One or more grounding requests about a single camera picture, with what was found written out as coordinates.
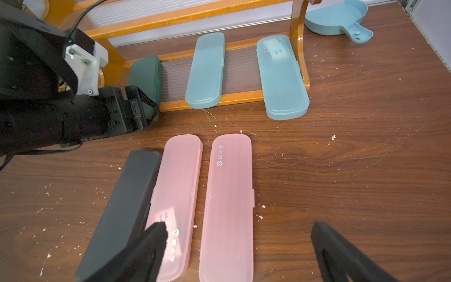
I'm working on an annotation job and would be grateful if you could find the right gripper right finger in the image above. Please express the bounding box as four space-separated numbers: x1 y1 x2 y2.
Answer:
311 221 397 282

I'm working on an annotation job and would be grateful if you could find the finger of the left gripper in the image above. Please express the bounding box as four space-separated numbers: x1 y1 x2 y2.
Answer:
125 85 160 123

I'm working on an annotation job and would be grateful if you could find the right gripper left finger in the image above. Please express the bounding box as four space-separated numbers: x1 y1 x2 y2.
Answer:
86 222 168 282

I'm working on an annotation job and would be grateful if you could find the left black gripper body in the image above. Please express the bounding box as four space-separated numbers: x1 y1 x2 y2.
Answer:
98 86 148 136

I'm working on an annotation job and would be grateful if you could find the dark green pencil case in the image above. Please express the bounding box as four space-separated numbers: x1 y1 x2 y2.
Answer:
128 55 162 105

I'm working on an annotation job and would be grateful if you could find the black pencil case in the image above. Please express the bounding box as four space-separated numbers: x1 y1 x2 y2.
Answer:
75 150 162 282

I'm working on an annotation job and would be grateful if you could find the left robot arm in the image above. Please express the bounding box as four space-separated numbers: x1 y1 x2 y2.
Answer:
1 1 162 163

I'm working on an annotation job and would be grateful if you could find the orange three-tier shelf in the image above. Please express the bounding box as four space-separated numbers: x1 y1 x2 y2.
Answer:
42 0 323 113

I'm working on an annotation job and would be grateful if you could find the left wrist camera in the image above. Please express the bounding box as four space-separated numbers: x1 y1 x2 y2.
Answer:
65 28 109 97

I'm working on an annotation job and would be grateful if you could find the teal handled dish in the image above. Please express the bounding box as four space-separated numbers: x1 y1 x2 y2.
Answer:
305 0 373 44

